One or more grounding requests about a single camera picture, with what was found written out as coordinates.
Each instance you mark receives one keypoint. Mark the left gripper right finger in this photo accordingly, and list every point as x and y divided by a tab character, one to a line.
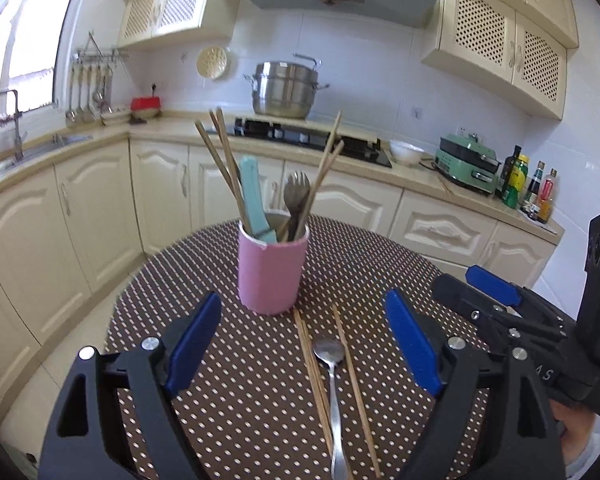
518	438

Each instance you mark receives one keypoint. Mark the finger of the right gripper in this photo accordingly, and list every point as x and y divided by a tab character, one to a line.
495	322
527	303

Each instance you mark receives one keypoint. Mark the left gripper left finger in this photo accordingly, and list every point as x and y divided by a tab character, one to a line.
86	438

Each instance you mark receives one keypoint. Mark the metal spoon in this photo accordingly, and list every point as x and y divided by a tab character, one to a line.
331	353

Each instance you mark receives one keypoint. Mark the dark metal spork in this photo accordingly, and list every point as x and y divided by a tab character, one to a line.
296	192

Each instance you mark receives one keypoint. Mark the light blue handled knife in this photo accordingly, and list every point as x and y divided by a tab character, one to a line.
251	192

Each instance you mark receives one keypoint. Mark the lone wooden chopstick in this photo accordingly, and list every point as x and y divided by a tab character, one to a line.
219	163

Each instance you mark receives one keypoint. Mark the lower kitchen cabinets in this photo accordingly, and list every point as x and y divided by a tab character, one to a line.
78	211

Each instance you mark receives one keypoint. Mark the steel kitchen sink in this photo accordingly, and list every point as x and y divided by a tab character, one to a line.
25	152

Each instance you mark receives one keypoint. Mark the person right hand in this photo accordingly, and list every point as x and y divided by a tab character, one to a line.
580	444

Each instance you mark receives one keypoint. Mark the dark soy sauce bottle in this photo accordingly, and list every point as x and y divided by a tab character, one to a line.
533	188

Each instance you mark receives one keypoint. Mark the red orange sauce bottle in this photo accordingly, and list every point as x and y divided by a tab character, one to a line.
546	197

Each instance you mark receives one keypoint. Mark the green yellow bottle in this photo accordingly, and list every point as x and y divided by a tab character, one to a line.
516	181

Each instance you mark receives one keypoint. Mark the dark oil bottle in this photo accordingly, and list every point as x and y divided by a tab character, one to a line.
507	170

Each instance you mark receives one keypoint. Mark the green electric cooker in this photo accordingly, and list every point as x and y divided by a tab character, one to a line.
467	162

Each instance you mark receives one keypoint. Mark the white ceramic bowl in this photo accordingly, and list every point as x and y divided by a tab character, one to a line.
405	153

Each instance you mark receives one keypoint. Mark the brown polka dot tablecloth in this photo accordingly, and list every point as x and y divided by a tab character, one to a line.
249	412

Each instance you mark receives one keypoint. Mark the black gas stove top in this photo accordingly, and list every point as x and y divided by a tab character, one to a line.
360	149

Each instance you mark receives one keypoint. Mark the pink utensil holder cup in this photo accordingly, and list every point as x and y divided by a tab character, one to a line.
269	275

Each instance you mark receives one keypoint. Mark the right lattice cabinet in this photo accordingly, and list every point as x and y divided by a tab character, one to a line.
490	44

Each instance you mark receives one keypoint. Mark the lattice cabinet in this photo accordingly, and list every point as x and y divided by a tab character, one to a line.
490	44
153	23

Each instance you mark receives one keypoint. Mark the stainless steel steamer pot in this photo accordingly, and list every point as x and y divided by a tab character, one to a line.
284	89

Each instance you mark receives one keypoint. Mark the red container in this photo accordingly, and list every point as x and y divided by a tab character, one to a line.
145	107

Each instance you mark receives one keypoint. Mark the steel faucet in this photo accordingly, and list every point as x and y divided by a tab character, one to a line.
15	118

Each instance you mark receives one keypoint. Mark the round cream strainer plate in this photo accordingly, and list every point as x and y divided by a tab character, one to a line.
213	62

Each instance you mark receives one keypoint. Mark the window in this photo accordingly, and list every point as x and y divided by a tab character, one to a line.
30	33

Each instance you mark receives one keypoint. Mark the left lattice cabinet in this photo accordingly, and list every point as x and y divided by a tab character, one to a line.
153	23

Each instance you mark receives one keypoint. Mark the wall utensil rack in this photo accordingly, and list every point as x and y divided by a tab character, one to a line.
91	81

